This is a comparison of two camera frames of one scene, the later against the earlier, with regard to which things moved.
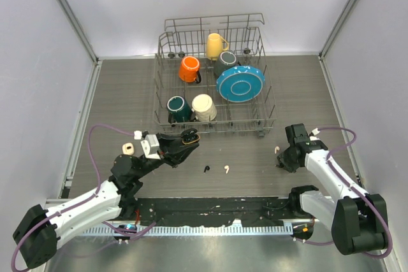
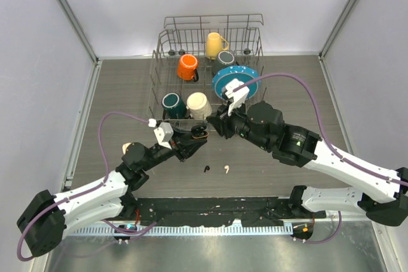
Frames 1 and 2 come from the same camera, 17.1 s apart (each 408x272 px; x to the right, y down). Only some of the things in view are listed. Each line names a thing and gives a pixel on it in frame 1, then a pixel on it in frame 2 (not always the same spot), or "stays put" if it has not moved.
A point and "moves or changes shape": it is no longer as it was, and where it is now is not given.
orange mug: x=189 y=69 stays put
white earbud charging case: x=128 y=148 stays put
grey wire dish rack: x=210 y=74 stays put
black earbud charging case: x=190 y=136 moves or changes shape
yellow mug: x=214 y=46 stays put
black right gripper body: x=286 y=158 to x=236 y=123
